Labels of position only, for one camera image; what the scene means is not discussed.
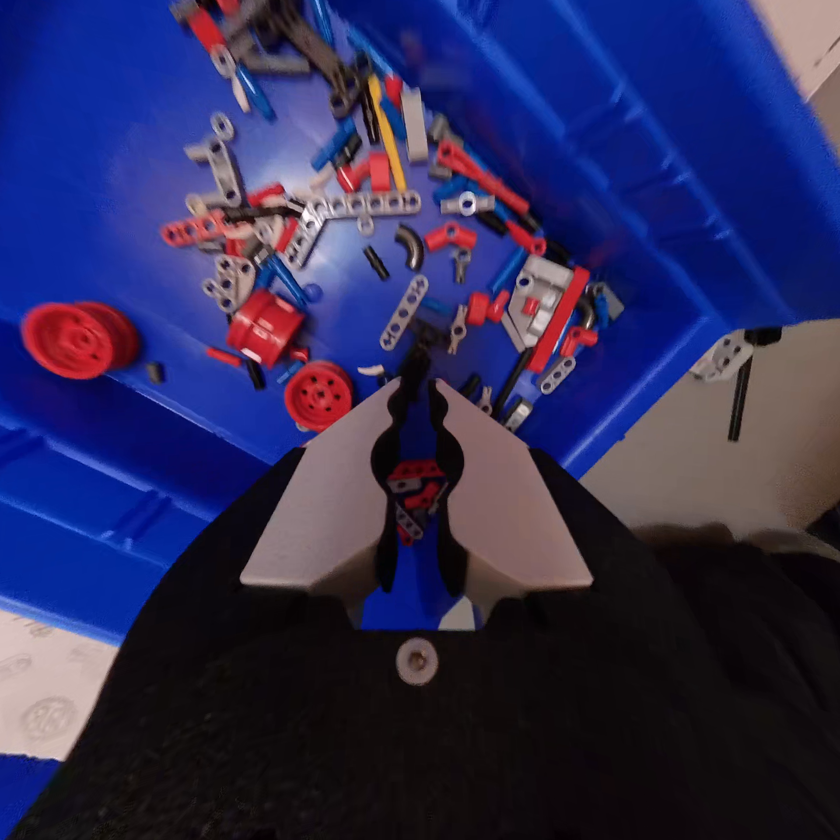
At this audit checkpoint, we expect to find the large red toy wheel rim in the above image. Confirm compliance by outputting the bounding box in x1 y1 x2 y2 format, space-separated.
20 301 140 382

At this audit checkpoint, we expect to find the pile of toy building parts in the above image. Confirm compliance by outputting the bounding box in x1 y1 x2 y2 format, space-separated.
161 0 624 546

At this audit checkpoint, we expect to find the white printed paper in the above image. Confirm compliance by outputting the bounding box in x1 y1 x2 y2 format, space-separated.
0 609 120 763

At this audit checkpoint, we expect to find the black toy connector piece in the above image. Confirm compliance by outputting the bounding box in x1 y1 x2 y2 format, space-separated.
397 325 438 411

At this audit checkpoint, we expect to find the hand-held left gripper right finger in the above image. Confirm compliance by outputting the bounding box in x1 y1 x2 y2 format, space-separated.
427 377 595 627

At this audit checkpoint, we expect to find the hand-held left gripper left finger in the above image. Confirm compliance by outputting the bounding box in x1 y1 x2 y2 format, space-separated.
240 377 404 631

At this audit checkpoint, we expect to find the blue plastic bin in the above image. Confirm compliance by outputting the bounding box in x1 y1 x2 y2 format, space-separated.
0 0 829 647

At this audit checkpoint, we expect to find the grey toy panel piece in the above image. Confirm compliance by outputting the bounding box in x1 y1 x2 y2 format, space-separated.
502 255 576 352

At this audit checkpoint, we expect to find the wide red toy wheel rim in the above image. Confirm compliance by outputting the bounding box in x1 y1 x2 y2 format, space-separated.
226 289 308 370

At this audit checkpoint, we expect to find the person's dark clothing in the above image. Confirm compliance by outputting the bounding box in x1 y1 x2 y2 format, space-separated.
630 502 840 840

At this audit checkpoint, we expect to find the light grey toy beam piece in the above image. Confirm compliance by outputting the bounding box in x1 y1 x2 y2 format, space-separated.
689 330 756 383

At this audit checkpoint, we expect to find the small red toy wheel rim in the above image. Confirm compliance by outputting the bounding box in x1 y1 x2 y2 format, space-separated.
283 360 357 434

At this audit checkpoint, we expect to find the black toy axle rod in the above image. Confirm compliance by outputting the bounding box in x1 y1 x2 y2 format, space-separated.
726 327 783 442

